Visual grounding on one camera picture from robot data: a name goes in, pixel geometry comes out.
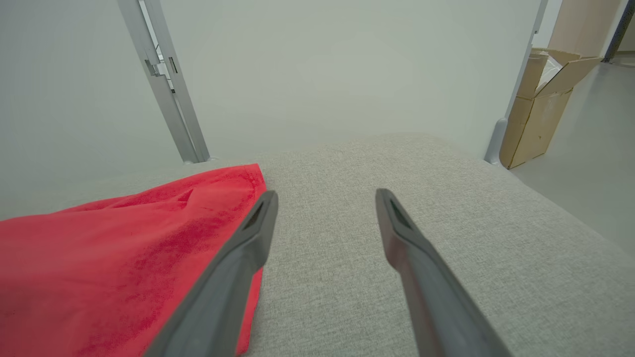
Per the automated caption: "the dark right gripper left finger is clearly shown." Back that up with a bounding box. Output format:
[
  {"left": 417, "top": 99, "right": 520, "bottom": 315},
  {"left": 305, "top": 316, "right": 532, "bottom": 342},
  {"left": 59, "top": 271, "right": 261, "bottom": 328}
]
[{"left": 144, "top": 191, "right": 279, "bottom": 357}]

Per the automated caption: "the open cardboard box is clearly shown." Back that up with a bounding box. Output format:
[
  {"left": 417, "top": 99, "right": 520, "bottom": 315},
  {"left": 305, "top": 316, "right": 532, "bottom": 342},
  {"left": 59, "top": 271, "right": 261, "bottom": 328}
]
[{"left": 499, "top": 47, "right": 604, "bottom": 170}]

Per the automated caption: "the red Bulls 23 jersey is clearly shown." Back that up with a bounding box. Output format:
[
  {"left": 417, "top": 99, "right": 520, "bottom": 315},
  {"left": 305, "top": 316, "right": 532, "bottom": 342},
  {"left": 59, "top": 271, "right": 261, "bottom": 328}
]
[{"left": 0, "top": 164, "right": 267, "bottom": 357}]

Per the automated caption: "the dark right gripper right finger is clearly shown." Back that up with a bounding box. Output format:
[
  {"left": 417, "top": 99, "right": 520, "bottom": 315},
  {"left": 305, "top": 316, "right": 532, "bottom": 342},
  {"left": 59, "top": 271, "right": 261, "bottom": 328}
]
[{"left": 376, "top": 188, "right": 514, "bottom": 357}]

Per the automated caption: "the grey double partition post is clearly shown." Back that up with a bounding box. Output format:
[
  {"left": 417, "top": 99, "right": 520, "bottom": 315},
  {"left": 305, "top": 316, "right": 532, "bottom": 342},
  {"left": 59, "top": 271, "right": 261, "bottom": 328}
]
[{"left": 117, "top": 0, "right": 210, "bottom": 165}]

